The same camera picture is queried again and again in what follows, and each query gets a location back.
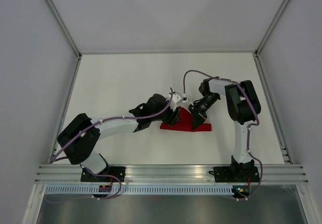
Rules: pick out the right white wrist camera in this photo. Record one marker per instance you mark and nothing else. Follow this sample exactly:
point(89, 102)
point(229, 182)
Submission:
point(187, 101)

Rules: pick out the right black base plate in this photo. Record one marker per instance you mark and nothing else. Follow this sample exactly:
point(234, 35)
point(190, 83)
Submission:
point(228, 175)

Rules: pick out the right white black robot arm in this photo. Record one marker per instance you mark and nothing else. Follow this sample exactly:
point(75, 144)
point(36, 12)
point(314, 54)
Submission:
point(243, 108)

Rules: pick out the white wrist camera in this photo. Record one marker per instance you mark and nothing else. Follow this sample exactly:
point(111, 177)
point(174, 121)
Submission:
point(176, 99)
point(187, 101)

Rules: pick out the right aluminium frame post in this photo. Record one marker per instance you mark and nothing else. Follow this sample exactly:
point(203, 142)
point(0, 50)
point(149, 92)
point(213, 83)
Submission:
point(278, 15)

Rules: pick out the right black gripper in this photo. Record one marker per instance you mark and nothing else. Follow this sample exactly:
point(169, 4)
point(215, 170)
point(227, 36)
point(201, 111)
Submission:
point(198, 117)

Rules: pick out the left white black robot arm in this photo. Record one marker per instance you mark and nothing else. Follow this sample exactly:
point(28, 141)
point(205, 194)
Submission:
point(78, 139)

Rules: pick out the red cloth napkin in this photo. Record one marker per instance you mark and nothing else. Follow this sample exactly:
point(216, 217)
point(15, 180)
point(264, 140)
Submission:
point(185, 123)

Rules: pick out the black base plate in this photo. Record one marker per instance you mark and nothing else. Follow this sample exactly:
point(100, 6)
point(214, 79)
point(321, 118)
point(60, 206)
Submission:
point(228, 175)
point(105, 175)

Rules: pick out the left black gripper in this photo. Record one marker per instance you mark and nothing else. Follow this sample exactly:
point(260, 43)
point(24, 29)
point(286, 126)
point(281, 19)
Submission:
point(173, 116)

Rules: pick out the aluminium front rail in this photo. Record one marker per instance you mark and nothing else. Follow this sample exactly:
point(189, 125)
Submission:
point(275, 174)

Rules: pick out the white slotted cable duct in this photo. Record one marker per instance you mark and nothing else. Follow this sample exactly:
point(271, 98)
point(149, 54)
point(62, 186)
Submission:
point(140, 189)

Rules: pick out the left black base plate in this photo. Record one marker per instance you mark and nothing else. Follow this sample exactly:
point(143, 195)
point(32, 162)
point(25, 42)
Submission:
point(105, 175)

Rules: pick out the left aluminium frame post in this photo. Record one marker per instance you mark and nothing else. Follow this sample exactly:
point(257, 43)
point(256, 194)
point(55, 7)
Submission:
point(59, 20)

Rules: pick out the aluminium frame post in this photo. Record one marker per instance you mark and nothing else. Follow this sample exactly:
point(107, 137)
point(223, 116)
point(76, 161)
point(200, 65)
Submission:
point(59, 20)
point(278, 15)

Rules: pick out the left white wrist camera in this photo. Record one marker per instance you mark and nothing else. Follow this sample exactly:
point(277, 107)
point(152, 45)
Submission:
point(176, 99)

